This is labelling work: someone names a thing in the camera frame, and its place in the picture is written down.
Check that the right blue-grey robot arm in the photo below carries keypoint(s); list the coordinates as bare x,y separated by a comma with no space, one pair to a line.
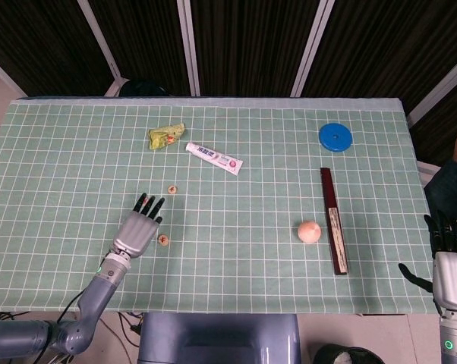
456,341

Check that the blue-grey robot torso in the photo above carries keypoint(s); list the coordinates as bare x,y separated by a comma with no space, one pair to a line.
221,341

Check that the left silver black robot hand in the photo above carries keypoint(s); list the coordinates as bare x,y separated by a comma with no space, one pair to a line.
135,235

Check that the green crumpled snack packet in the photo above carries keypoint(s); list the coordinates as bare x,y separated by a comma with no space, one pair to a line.
164,136

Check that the peach-coloured wooden ball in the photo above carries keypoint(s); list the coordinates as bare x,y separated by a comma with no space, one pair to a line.
309,232

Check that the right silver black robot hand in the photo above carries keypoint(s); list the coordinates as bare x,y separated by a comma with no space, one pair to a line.
454,280

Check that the dark brown long box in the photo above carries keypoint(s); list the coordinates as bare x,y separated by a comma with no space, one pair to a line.
329,189

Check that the white metal frame stand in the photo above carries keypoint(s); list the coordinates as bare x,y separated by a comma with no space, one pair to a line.
425,170

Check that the blue plastic disc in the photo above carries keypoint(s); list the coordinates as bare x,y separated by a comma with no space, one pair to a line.
329,142

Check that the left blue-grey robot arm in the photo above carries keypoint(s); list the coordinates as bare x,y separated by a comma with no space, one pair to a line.
95,299

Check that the black waste bin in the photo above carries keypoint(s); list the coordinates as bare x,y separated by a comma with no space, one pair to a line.
327,356

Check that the white partition post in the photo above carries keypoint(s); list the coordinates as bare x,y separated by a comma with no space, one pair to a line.
188,45
312,45
441,91
4,77
100,38

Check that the black chair back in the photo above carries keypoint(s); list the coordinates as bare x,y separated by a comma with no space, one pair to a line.
143,88

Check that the white toothpaste tube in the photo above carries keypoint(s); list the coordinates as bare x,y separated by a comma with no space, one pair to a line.
213,155

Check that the green checked tablecloth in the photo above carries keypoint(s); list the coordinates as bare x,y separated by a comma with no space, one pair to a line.
251,246

